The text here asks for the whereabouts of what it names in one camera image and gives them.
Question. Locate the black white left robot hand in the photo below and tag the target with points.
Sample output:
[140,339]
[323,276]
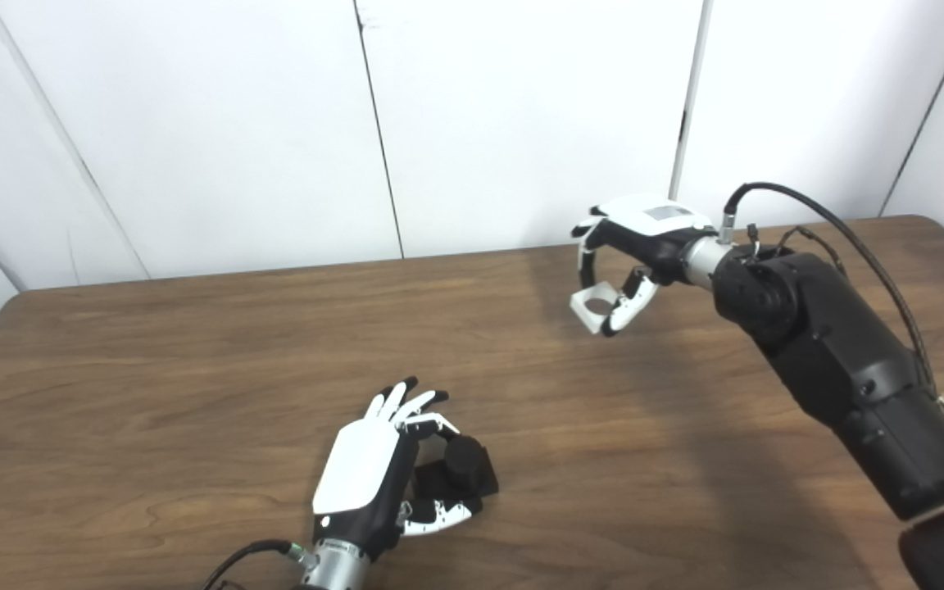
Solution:
[357,467]

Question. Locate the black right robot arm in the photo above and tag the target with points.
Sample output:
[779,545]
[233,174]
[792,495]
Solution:
[849,360]

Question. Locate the white square piece with hole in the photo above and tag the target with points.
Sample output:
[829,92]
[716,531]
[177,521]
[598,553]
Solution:
[591,307]

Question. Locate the black peg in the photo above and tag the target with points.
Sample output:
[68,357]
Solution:
[464,463]

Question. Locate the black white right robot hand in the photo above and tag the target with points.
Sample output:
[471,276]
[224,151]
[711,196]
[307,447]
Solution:
[652,225]

